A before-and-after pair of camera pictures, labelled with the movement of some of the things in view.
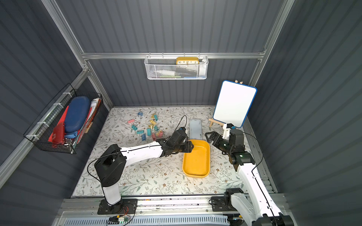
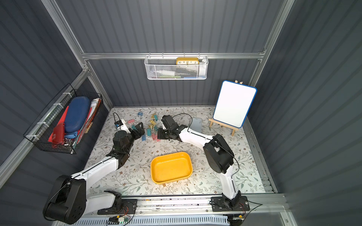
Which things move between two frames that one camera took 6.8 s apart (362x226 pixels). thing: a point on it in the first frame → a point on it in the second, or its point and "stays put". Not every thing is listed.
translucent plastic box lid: x=195 y=129 stays put
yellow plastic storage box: x=197 y=164 → x=171 y=167
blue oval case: x=77 y=113 stays put
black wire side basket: x=67 y=127 stays put
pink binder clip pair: x=160 y=134 stays put
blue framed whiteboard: x=234 y=103 stays put
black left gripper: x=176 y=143 → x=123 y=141
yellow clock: x=187 y=60 stays put
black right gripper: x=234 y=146 → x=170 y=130
